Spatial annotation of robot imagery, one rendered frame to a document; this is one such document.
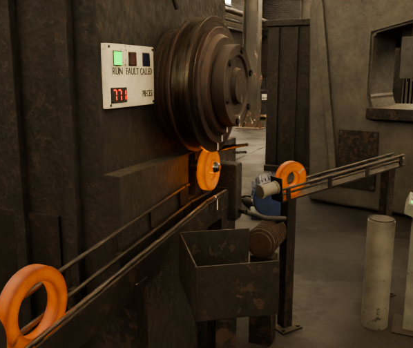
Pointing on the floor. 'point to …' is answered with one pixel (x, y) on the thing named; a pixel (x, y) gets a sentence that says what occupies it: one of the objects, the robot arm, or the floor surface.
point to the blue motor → (271, 208)
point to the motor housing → (276, 233)
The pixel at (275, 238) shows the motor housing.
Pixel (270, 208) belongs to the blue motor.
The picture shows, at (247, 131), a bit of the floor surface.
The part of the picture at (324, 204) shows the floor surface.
